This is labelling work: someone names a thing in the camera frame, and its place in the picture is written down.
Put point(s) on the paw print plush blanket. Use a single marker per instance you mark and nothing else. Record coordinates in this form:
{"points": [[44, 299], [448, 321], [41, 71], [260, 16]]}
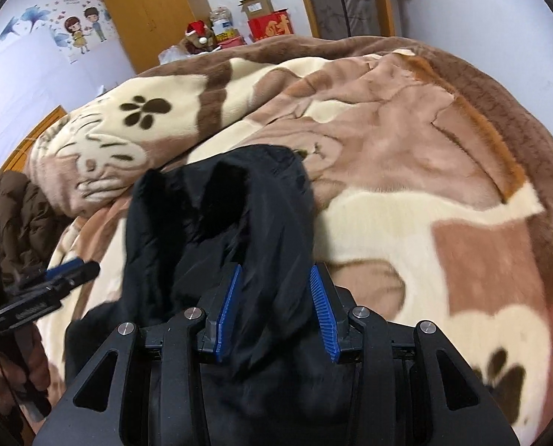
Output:
{"points": [[397, 172]]}

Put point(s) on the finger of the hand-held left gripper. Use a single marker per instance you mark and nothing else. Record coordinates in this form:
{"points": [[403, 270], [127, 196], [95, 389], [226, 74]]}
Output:
{"points": [[28, 310], [71, 268]]}

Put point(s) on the person's left hand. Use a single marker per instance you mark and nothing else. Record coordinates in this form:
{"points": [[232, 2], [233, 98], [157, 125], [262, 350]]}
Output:
{"points": [[40, 357]]}

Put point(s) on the crumpled white plastic bag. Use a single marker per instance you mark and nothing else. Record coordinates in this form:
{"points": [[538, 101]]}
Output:
{"points": [[169, 55]]}

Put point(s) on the red santa hat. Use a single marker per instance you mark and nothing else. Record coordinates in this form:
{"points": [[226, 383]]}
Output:
{"points": [[197, 30]]}

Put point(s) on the open cardboard box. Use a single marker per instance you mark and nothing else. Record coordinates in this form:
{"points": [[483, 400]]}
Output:
{"points": [[256, 5]]}

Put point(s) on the brown padded jacket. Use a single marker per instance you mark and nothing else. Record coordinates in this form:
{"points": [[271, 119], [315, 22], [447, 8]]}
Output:
{"points": [[25, 223]]}

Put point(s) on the cartoon couple wall sticker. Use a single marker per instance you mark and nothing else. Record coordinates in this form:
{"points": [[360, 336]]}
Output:
{"points": [[79, 30]]}

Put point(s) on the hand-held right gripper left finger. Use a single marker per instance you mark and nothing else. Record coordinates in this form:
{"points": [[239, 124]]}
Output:
{"points": [[225, 317]]}

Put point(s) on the wooden bed headboard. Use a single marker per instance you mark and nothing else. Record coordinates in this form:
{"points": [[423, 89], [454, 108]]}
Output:
{"points": [[30, 141]]}

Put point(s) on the clear plastic jar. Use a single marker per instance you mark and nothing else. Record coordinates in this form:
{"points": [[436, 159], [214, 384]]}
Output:
{"points": [[223, 23]]}

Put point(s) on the wooden wardrobe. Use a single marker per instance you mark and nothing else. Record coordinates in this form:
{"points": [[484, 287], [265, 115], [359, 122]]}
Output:
{"points": [[165, 18]]}

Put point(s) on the red gift box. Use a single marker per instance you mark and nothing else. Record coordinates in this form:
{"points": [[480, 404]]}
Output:
{"points": [[272, 25]]}

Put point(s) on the black padded jacket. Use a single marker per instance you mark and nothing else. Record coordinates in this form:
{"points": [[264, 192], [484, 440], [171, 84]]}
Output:
{"points": [[188, 223]]}

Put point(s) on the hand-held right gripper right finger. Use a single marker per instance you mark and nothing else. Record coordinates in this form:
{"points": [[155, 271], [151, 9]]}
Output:
{"points": [[325, 321]]}

